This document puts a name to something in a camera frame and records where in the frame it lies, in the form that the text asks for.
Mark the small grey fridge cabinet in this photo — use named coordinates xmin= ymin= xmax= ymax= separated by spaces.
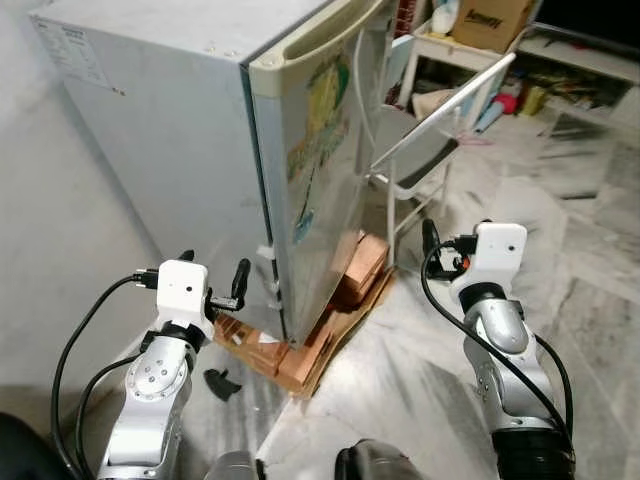
xmin=30 ymin=0 xmax=341 ymax=346

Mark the small black plastic piece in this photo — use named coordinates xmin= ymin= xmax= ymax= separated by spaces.
xmin=204 ymin=367 xmax=245 ymax=402

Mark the white folding chair grey seat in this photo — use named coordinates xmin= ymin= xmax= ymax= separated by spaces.
xmin=366 ymin=50 xmax=519 ymax=269

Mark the small red bottle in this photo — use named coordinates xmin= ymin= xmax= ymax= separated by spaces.
xmin=494 ymin=90 xmax=522 ymax=117

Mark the small yellow bottle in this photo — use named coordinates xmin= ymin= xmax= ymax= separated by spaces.
xmin=520 ymin=85 xmax=548 ymax=117

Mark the grey robot left leg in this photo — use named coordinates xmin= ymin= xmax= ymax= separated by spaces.
xmin=203 ymin=450 xmax=266 ymax=480

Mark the grey robot leg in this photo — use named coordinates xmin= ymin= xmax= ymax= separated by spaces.
xmin=335 ymin=440 xmax=423 ymax=480
xmin=203 ymin=450 xmax=266 ymax=480

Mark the yellow green door sticker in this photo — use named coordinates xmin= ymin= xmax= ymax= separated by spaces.
xmin=285 ymin=55 xmax=351 ymax=246

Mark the light blue folding chair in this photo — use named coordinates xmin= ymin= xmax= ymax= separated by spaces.
xmin=383 ymin=35 xmax=415 ymax=106

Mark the white side table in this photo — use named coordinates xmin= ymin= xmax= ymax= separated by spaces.
xmin=412 ymin=20 xmax=523 ymax=109

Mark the white low television shelf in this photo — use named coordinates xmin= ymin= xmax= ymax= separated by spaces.
xmin=515 ymin=30 xmax=640 ymax=111

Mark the brown printed cardboard box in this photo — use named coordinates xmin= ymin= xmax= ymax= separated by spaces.
xmin=452 ymin=0 xmax=538 ymax=53

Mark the white blue plastic bottle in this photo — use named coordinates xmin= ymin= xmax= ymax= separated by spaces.
xmin=432 ymin=0 xmax=464 ymax=37

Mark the grey robot right leg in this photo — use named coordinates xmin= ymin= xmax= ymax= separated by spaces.
xmin=335 ymin=440 xmax=423 ymax=480

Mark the black television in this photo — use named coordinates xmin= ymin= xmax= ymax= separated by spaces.
xmin=530 ymin=0 xmax=640 ymax=51

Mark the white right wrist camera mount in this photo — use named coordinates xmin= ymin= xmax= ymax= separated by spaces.
xmin=452 ymin=222 xmax=529 ymax=301

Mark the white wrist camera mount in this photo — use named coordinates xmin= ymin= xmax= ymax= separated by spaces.
xmin=154 ymin=259 xmax=213 ymax=338
xmin=452 ymin=222 xmax=529 ymax=301

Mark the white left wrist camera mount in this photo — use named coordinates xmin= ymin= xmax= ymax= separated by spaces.
xmin=154 ymin=259 xmax=213 ymax=338

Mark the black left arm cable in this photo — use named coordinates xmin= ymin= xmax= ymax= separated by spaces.
xmin=76 ymin=352 xmax=146 ymax=480
xmin=50 ymin=274 xmax=161 ymax=480

